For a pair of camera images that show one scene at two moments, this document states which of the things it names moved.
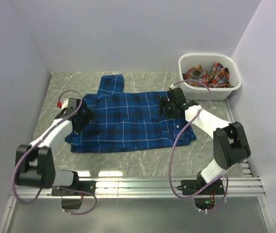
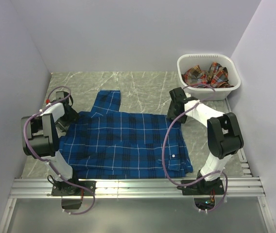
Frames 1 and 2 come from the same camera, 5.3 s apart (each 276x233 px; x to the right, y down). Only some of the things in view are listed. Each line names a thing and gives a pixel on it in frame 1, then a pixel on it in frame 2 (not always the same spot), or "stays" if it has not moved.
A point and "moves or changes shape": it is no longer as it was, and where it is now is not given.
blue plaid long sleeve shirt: (127, 121) moves or changes shape
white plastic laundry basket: (187, 60) stays
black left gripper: (88, 116) -> (74, 117)
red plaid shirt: (217, 77) stays
